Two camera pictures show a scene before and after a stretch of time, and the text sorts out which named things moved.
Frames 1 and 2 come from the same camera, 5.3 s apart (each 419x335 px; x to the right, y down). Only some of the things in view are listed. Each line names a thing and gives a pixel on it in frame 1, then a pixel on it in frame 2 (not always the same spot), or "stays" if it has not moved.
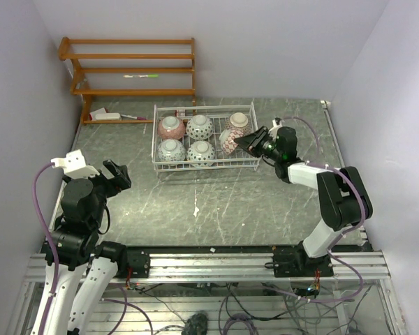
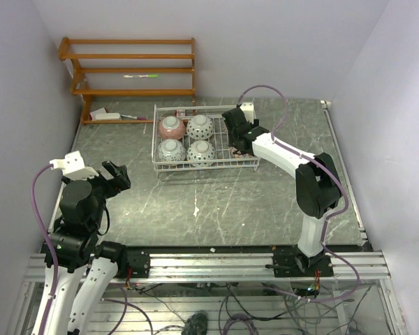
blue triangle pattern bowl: x=227 y=137 to x=237 y=154
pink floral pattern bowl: x=171 y=128 stays
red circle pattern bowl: x=199 y=127 stays
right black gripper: x=251 y=143 to x=255 y=125
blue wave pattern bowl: x=201 y=150 stays
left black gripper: x=111 y=183 stays
